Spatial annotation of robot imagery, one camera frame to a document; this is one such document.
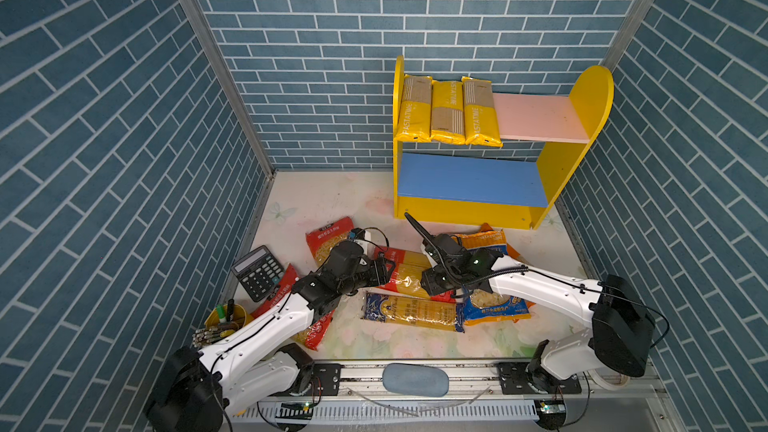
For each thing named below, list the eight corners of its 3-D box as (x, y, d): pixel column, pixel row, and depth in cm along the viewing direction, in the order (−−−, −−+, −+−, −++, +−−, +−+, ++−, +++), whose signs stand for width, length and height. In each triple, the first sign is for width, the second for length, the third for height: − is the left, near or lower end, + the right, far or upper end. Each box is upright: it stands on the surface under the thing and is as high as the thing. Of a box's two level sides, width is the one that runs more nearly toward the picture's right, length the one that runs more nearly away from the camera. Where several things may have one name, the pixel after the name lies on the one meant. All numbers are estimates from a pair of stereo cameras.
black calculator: (234, 271, 94) (230, 266, 92) (267, 249, 100) (264, 244, 97) (256, 302, 88) (252, 298, 86) (290, 277, 93) (287, 272, 91)
